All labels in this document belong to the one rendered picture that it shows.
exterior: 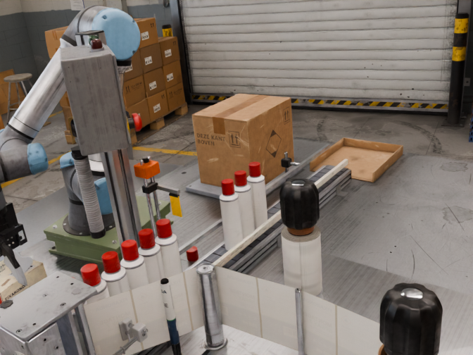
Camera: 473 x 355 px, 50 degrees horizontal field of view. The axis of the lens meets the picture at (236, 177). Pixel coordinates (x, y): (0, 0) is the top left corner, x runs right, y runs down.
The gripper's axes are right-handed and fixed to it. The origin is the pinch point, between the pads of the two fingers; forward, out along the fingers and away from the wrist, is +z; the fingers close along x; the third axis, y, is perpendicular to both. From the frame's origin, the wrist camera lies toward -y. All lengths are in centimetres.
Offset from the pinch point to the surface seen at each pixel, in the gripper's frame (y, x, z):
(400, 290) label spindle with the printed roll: -9, -100, -27
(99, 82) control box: 3, -42, -52
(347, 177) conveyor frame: 96, -64, 3
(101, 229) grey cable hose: 3.6, -34.0, -19.1
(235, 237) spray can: 35, -50, -3
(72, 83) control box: 0, -38, -53
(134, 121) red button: 9, -44, -43
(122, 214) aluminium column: 14.1, -31.3, -17.3
